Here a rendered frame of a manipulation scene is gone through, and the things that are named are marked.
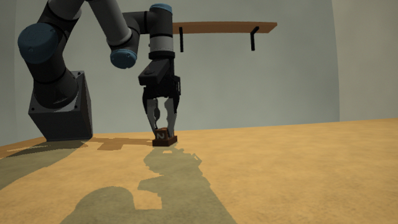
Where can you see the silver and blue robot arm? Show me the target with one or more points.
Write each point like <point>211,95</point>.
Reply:
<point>41,45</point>

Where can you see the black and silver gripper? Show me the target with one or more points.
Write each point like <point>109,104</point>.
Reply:
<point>168,87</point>

